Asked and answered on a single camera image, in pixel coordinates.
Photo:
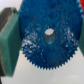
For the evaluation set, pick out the gripper green padded right finger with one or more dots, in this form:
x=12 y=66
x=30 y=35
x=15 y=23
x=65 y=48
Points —
x=81 y=38

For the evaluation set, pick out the gripper green padded left finger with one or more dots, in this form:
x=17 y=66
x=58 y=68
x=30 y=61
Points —
x=10 y=41

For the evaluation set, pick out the large blue gear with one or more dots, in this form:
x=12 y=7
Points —
x=50 y=31

